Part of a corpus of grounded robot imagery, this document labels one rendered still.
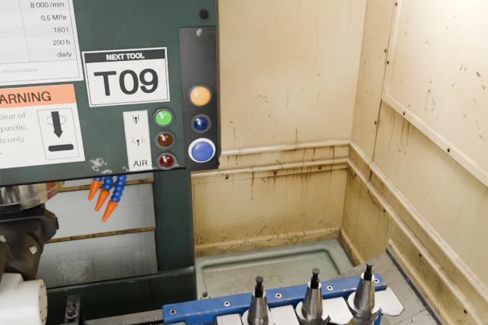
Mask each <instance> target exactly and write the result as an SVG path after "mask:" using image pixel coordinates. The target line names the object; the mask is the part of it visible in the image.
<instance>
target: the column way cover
mask: <svg viewBox="0 0 488 325"><path fill-rule="evenodd" d="M113 180H114V182H113V183H112V185H113V187H112V189H111V190H110V195H109V196H108V197H107V199H106V200H105V202H104V203H103V205H102V207H101V208H100V209H99V211H95V210H94V209H95V207H96V204H97V200H98V198H99V194H100V191H101V189H103V188H102V185H103V184H104V182H103V180H102V183H101V184H100V186H99V188H98V190H97V192H96V194H95V195H94V197H93V199H92V200H88V197H89V192H90V188H91V185H92V178H89V179H81V180H74V181H65V184H64V186H63V187H62V189H61V190H60V191H59V192H58V193H57V194H56V195H55V196H54V197H53V198H51V199H50V200H48V201H47V202H45V205H46V209H47V210H49V211H51V212H52V213H54V214H55V217H57V218H58V222H59V227H60V228H59V229H58V230H57V231H56V234H55V235H54V236H53V237H52V238H51V239H50V240H49V241H48V242H45V243H44V250H43V252H42V254H41V258H40V262H39V265H38V272H37V276H36V279H41V280H43V281H44V283H45V287H46V288H51V287H61V286H67V285H72V284H83V283H88V282H93V281H103V280H108V279H119V278H124V277H130V276H140V275H146V274H152V273H157V272H158V268H157V260H156V251H155V235H154V229H156V227H155V212H154V203H153V187H152V182H153V181H154V178H153V173H140V174H132V175H127V179H126V185H125V186H124V190H123V195H122V196H121V200H120V202H118V205H117V207H116V208H115V209H114V211H113V212H112V213H111V214H110V216H109V217H108V218H107V220H106V221H105V222H102V217H103V215H104V212H105V209H106V207H107V204H108V201H109V200H110V197H111V196H112V195H113V191H114V186H115V185H116V183H115V182H116V180H117V176H113Z"/></svg>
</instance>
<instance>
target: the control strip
mask: <svg viewBox="0 0 488 325"><path fill-rule="evenodd" d="M179 45H180V60H181V74H182V102H183V117H184V145H185V160H186V172H193V171H200V170H214V169H219V148H218V106H217V64H216V26H204V27H188V28H179ZM199 86H202V87H205V88H207V89H208V91H209V93H210V99H209V101H208V102H207V103H206V104H204V105H196V104H194V103H193V102H192V100H191V98H190V94H191V92H192V90H193V89H195V88H197V87H199ZM162 111H166V112H169V113H170V115H171V121H170V123H168V124H166V125H161V124H159V123H158V122H157V120H156V116H157V114H158V113H159V112H162ZM198 118H206V119H207V120H208V127H207V129H206V130H204V131H198V130H196V129H195V127H194V122H195V120H196V119H198ZM153 121H154V123H155V124H156V125H157V126H160V127H167V126H170V125H171V124H172V123H173V121H174V114H173V112H172V111H171V110H170V109H169V108H166V107H162V108H159V109H157V110H156V111H155V112H154V114H153ZM164 133H167V134H169V135H171V136H172V138H173V142H172V144H171V145H170V146H168V147H162V146H161V145H159V143H158V137H159V136H160V135H161V134H164ZM175 141H176V138H175V135H174V134H173V133H172V132H171V131H168V130H163V131H160V132H158V133H157V134H156V136H155V143H156V145H157V146H158V147H159V148H161V149H168V148H171V147H172V146H173V145H174V144H175ZM199 141H207V142H208V143H210V144H211V145H212V147H213V155H212V157H211V158H210V159H209V160H207V161H205V162H199V161H197V160H195V159H194V158H193V157H192V154H191V149H192V146H193V145H194V144H196V143H197V142H199ZM164 155H170V156H172V157H173V159H174V164H173V165H172V166H171V167H170V168H164V167H162V166H161V165H160V163H159V162H160V159H161V158H162V156H164ZM156 162H157V165H158V167H159V168H161V169H163V170H170V169H172V168H173V167H174V166H175V165H176V156H175V154H173V153H172V152H162V153H160V154H159V155H158V157H157V160H156Z"/></svg>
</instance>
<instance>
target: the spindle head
mask: <svg viewBox="0 0 488 325"><path fill-rule="evenodd" d="M72 2H73V11H74V17H75V22H76V32H77V37H78V47H79V52H80V58H81V67H82V73H83V78H84V79H83V80H82V81H60V82H48V83H27V84H15V85H3V86H0V89H11V88H22V87H34V86H55V85H67V84H73V87H74V92H75V97H76V106H77V111H78V120H79V125H80V130H81V139H82V144H83V149H84V158H85V160H84V161H75V162H61V163H52V164H44V165H29V166H21V167H13V168H0V188H2V187H9V186H23V185H31V184H45V183H52V182H60V181H74V180H81V179H89V178H103V177H111V176H125V175H132V174H140V173H153V172H161V171H168V170H163V169H161V168H159V167H158V165H157V162H156V160H157V157H158V155H159V154H160V153H162V152H172V153H173V154H175V156H176V165H175V166H174V167H173V168H172V169H170V170H182V169H186V160H185V145H184V117H183V102H182V75H181V60H180V46H179V28H188V27H204V26H216V64H217V106H218V148H219V158H220V155H221V68H220V17H219V0H72ZM156 47H166V55H167V66H168V89H169V101H165V102H146V103H136V104H117V105H108V106H97V107H90V106H89V96H88V91H87V85H86V76H85V70H84V60H83V55H82V52H89V51H103V50H116V49H143V48H156ZM162 107H166V108H169V109H170V110H171V111H172V112H173V114H174V121H173V123H172V124H171V125H170V126H167V127H160V126H157V125H156V124H155V123H154V121H153V114H154V112H155V111H156V110H157V109H159V108H162ZM143 110H147V118H148V126H149V135H150V151H151V160H152V169H150V170H136V171H129V160H128V153H127V146H126V134H125V126H124V119H123V112H133V111H143ZM163 130H168V131H171V132H172V133H173V134H174V135H175V138H176V141H175V144H174V145H173V146H172V147H171V148H168V149H161V148H159V147H158V146H157V145H156V143H155V136H156V134H157V133H158V132H160V131H163ZM219 165H220V162H219Z"/></svg>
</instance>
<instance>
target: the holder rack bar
mask: <svg viewBox="0 0 488 325"><path fill-rule="evenodd" d="M373 275H374V277H375V290H377V289H386V288H387V283H386V282H385V281H384V279H383V277H382V276H381V275H380V274H379V273H373ZM360 277H361V276H354V277H349V278H344V279H334V280H330V281H320V283H321V286H322V298H326V297H335V296H340V295H342V296H344V298H345V300H346V301H348V299H349V296H350V295H351V294H352V293H354V292H356V289H357V286H358V283H359V280H360ZM307 285H308V284H301V285H296V286H290V287H281V288H276V289H267V290H265V292H266V296H267V304H268V307H270V306H276V305H284V304H289V303H292V304H293V306H294V308H295V309H296V307H297V305H298V304H299V303H300V302H302V303H303V301H304V295H305V293H306V288H307ZM251 296H252V292H248V293H242V294H237V295H228V296H223V297H214V298H208V299H204V300H195V301H189V302H184V303H175V304H170V305H164V306H163V321H164V323H165V324H167V323H168V322H174V321H182V320H183V321H185V322H186V325H198V324H207V323H211V322H215V320H214V316H215V315H219V314H225V313H233V312H240V314H241V317H243V314H244V313H245V312H246V311H247V310H249V306H250V302H251Z"/></svg>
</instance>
